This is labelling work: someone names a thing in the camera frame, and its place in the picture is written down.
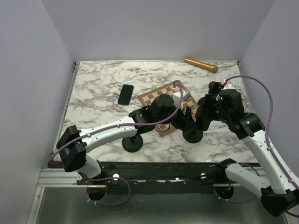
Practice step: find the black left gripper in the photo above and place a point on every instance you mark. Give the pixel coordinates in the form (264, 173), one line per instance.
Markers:
(185, 122)

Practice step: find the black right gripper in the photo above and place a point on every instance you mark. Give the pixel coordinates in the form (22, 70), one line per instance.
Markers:
(218, 101)

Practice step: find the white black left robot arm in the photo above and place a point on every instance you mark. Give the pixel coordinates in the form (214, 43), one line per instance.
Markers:
(74, 144)

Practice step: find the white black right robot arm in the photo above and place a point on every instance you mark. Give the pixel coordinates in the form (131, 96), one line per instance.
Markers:
(279, 192)

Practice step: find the red black knob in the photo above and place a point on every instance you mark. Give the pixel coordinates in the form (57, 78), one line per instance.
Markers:
(211, 85)

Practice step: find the gold microphone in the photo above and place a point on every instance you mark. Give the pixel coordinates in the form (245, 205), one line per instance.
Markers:
(209, 67)

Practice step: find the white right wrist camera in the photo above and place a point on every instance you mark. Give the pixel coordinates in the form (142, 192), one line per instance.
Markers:
(226, 86)

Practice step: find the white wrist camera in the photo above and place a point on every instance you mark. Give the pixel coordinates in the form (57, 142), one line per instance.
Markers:
(226, 86)
(181, 95)

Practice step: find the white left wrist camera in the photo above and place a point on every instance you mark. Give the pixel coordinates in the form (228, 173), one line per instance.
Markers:
(181, 95)

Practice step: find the black mounting base plate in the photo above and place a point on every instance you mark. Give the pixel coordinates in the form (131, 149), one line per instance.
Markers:
(151, 178)

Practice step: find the aluminium rail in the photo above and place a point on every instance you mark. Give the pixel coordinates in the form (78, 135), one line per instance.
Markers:
(58, 178)

